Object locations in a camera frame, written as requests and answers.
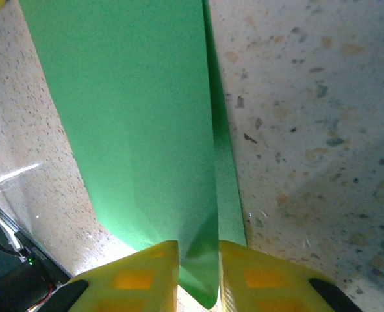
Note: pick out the green paper sheet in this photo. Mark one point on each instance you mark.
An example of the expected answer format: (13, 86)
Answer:
(130, 113)

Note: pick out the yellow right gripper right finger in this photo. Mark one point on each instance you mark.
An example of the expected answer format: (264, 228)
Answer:
(269, 286)

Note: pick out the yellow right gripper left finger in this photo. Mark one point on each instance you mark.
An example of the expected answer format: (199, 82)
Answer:
(130, 282)

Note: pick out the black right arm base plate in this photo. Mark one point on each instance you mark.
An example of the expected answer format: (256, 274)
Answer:
(13, 282)

